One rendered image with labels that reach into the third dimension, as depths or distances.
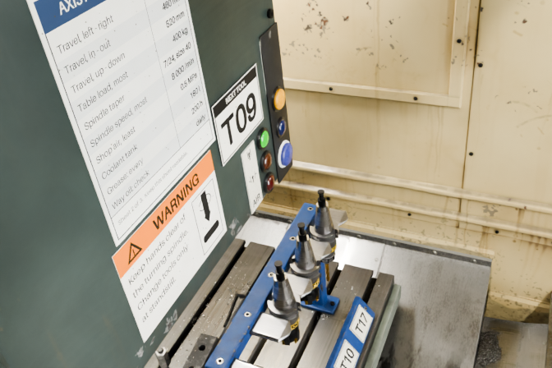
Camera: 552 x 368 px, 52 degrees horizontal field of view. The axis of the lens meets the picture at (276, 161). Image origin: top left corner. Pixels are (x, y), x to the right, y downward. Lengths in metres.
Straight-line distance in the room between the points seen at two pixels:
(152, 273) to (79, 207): 0.12
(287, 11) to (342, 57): 0.18
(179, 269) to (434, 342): 1.19
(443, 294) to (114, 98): 1.38
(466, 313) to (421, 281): 0.15
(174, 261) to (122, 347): 0.09
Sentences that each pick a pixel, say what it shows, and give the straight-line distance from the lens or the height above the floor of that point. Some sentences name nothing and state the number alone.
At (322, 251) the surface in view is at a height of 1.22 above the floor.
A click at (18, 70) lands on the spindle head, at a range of 0.38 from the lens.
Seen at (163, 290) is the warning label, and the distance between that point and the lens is 0.54.
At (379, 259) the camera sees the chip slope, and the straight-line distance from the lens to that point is 1.75.
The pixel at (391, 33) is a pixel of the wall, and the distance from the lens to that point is 1.39.
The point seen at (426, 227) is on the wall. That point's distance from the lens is 1.70.
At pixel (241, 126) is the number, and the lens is 0.61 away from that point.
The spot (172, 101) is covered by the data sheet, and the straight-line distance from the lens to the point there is 0.50.
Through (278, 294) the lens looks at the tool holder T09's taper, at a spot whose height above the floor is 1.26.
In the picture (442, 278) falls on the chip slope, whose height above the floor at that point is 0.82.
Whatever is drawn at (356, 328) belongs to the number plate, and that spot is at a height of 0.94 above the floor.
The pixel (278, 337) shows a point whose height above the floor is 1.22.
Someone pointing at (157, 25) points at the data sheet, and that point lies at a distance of 0.47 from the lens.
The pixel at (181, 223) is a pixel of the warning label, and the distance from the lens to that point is 0.54.
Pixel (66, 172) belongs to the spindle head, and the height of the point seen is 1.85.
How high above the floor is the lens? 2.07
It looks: 35 degrees down
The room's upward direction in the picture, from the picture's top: 7 degrees counter-clockwise
